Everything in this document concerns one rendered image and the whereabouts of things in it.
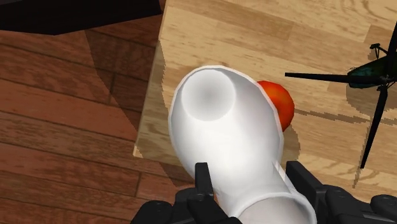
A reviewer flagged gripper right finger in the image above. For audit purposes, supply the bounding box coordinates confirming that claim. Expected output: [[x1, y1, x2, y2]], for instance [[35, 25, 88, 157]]
[[285, 160, 397, 224]]

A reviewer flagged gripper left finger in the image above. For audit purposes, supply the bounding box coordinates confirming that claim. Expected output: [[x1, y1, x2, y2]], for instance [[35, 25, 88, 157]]
[[130, 162, 243, 224]]

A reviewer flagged white vase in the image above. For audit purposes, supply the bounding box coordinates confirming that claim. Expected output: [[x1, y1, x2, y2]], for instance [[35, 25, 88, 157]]
[[167, 64, 318, 224]]

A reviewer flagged red tomato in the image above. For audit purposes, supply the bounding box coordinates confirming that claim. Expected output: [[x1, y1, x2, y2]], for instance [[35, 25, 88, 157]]
[[256, 80, 296, 133]]

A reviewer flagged dark green toy helicopter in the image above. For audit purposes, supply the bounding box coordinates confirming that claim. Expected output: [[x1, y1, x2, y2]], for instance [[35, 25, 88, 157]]
[[284, 22, 397, 170]]

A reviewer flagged light wooden table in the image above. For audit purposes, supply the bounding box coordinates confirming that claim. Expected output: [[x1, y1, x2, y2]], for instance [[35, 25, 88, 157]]
[[132, 0, 397, 204]]

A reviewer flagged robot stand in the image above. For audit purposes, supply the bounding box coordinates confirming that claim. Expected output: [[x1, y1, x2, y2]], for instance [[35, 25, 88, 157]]
[[0, 0, 163, 36]]

